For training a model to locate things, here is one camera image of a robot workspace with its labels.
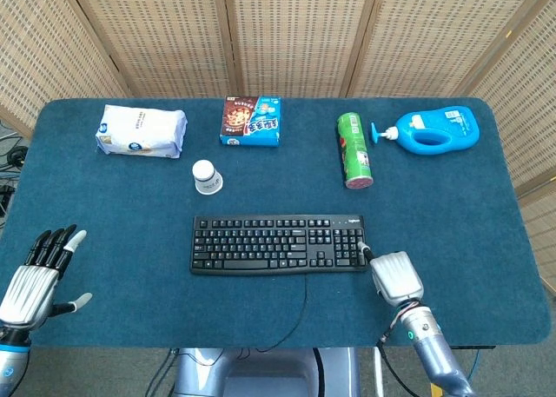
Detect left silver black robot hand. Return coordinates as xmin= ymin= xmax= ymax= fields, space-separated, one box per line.
xmin=0 ymin=224 xmax=93 ymax=333

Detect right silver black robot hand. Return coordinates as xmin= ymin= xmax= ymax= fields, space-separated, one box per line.
xmin=356 ymin=240 xmax=425 ymax=308

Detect black computer keyboard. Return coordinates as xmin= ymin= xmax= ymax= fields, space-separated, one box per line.
xmin=189 ymin=215 xmax=370 ymax=277

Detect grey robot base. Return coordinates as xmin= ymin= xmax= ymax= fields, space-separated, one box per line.
xmin=171 ymin=347 xmax=361 ymax=397

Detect green chips can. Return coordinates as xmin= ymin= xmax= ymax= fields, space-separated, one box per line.
xmin=336 ymin=112 xmax=374 ymax=191

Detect blue table mat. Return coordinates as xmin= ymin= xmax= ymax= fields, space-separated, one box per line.
xmin=0 ymin=96 xmax=553 ymax=350

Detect blue pump detergent bottle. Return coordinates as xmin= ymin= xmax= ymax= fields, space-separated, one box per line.
xmin=369 ymin=105 xmax=481 ymax=156

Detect white tissue pack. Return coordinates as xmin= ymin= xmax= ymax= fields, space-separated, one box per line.
xmin=95 ymin=104 xmax=189 ymax=160

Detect white paper cup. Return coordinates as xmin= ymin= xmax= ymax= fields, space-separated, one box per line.
xmin=191 ymin=159 xmax=224 ymax=195

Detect brown blue snack box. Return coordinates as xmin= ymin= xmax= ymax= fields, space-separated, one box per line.
xmin=219 ymin=95 xmax=282 ymax=148

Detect woven folding screen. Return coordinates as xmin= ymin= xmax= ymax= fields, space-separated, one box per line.
xmin=0 ymin=0 xmax=556 ymax=294

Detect thin black cable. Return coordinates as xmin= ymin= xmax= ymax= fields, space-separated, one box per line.
xmin=255 ymin=274 xmax=308 ymax=354

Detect black floor cables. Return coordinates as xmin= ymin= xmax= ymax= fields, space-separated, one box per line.
xmin=0 ymin=131 xmax=31 ymax=224

